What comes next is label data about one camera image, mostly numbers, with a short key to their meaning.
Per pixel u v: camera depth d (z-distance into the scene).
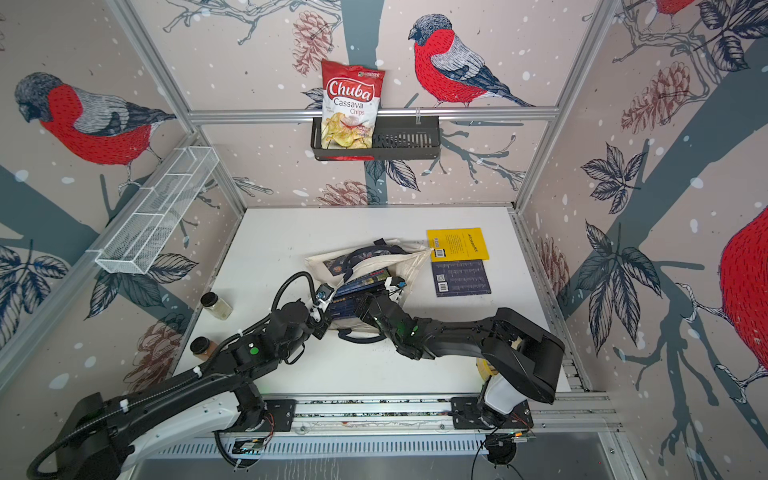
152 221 0.76
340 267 0.84
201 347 0.76
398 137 1.07
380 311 0.62
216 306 0.86
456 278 0.98
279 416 0.73
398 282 0.78
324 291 0.67
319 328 0.68
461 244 1.07
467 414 0.72
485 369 0.76
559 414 0.75
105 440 0.40
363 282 0.89
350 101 0.83
